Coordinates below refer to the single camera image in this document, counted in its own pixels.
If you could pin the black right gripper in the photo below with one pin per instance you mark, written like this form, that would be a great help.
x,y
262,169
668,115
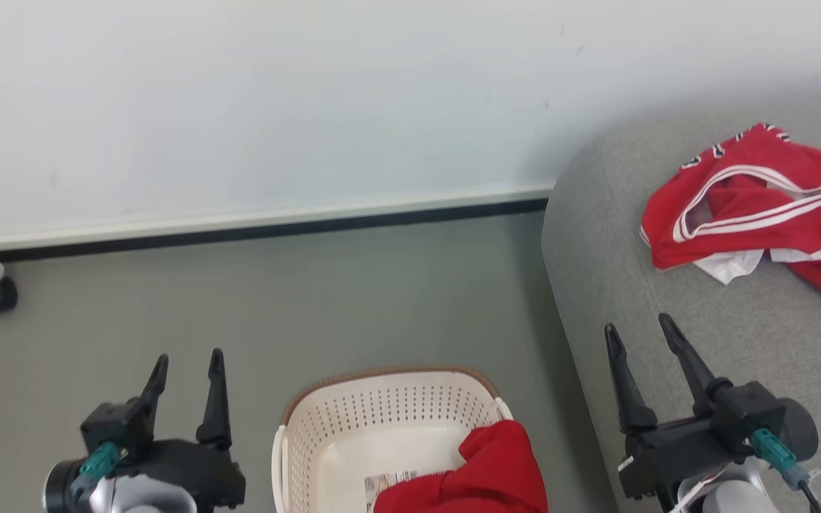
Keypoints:
x,y
710,442

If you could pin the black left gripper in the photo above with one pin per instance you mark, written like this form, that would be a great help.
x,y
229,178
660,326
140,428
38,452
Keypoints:
x,y
182,470

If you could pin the red jersey with white stripes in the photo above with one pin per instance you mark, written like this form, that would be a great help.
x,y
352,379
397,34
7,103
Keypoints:
x,y
752,206

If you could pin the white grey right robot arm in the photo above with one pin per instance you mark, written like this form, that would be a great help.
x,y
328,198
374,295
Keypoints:
x,y
735,499

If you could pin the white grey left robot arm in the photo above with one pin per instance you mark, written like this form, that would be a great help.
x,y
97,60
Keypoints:
x,y
132,499

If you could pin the grey fabric sofa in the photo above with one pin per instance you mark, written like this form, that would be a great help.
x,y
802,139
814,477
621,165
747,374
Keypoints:
x,y
667,320

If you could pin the white and black skirting strip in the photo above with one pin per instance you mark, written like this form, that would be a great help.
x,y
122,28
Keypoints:
x,y
254,222

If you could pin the cream perforated laundry basket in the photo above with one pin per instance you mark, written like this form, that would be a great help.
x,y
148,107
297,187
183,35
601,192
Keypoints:
x,y
375,427

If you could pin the plain red garment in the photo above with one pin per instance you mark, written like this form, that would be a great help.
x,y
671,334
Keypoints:
x,y
482,477

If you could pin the printed paper label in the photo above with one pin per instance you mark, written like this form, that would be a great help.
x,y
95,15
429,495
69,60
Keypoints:
x,y
385,486

